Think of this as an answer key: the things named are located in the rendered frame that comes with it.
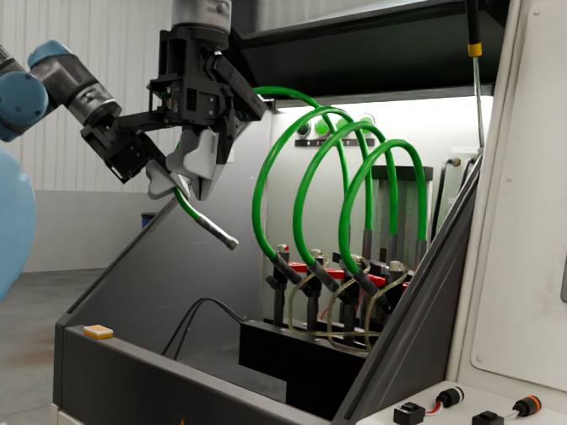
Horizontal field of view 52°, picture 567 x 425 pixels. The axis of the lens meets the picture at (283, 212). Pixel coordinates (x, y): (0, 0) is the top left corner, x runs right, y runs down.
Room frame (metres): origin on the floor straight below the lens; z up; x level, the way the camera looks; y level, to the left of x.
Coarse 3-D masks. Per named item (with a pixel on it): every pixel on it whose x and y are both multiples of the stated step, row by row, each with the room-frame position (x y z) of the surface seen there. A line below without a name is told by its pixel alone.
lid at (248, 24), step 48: (240, 0) 1.24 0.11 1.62; (288, 0) 1.18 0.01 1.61; (336, 0) 1.13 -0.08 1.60; (384, 0) 1.08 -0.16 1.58; (432, 0) 1.03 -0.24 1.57; (480, 0) 0.97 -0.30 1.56; (240, 48) 1.37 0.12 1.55; (288, 48) 1.30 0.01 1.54; (336, 48) 1.23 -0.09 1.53; (384, 48) 1.17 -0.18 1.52; (432, 48) 1.11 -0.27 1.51; (288, 96) 1.48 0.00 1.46
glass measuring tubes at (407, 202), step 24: (384, 168) 1.21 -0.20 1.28; (408, 168) 1.17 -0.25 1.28; (432, 168) 1.17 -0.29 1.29; (384, 192) 1.21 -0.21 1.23; (408, 192) 1.20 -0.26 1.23; (384, 216) 1.21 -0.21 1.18; (408, 216) 1.20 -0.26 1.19; (384, 240) 1.21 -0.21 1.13; (408, 240) 1.19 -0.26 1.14; (408, 264) 1.17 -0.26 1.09
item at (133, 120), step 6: (132, 114) 1.04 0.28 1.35; (138, 114) 1.05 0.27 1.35; (144, 114) 1.05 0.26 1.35; (120, 120) 1.03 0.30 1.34; (126, 120) 1.04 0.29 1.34; (132, 120) 1.04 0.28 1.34; (138, 120) 1.04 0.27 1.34; (144, 120) 1.05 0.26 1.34; (120, 126) 1.03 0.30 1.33; (126, 126) 1.03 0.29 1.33; (144, 126) 1.05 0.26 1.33; (150, 126) 1.06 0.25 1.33; (156, 126) 1.07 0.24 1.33; (162, 126) 1.08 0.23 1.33; (168, 126) 1.08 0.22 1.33; (174, 126) 1.09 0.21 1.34
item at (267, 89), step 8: (256, 88) 1.11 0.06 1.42; (264, 88) 1.12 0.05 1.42; (272, 88) 1.13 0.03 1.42; (280, 88) 1.13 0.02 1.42; (288, 88) 1.14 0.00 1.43; (296, 96) 1.15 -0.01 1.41; (304, 96) 1.16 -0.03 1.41; (312, 104) 1.17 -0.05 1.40; (328, 120) 1.18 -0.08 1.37; (336, 128) 1.19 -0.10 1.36; (336, 144) 1.20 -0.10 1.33; (344, 152) 1.20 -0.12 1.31; (344, 160) 1.20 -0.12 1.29; (344, 168) 1.20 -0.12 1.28; (344, 176) 1.21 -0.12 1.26; (344, 184) 1.21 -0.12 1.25; (176, 192) 1.05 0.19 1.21; (344, 192) 1.21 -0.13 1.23; (184, 200) 1.05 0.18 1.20; (184, 208) 1.06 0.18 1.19; (192, 208) 1.06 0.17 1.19; (192, 216) 1.06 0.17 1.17
